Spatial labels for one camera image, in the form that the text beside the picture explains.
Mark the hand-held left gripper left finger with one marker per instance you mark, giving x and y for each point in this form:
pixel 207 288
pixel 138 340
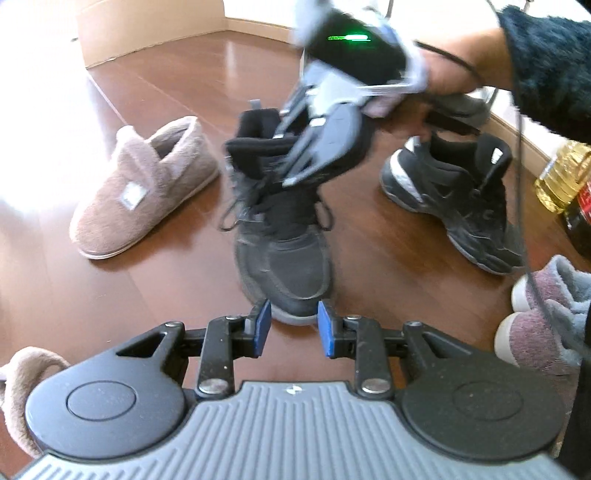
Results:
pixel 263 323

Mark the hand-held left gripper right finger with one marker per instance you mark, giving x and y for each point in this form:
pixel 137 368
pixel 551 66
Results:
pixel 325 330

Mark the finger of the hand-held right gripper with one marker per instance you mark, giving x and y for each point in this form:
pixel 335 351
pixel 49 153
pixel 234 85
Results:
pixel 295 110
pixel 328 152

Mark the black high-top sneaker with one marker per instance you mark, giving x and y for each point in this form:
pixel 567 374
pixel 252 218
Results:
pixel 286 272

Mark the black sneaker with white sole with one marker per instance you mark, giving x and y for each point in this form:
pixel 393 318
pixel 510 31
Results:
pixel 466 217

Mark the taupe fuzzy slipper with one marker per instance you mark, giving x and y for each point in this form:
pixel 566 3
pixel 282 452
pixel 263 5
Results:
pixel 138 184
pixel 18 392

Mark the purple knit slipper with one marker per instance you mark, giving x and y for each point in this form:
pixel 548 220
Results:
pixel 549 281
pixel 526 341

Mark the person's right hand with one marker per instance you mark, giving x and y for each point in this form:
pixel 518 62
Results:
pixel 471 60

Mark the cardboard box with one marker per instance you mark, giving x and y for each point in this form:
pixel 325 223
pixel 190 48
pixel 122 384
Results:
pixel 147 27

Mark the yellow oil bottle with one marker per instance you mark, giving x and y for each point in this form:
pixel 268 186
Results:
pixel 561 175

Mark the red label dark bottle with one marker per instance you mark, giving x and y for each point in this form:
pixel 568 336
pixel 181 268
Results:
pixel 582 221

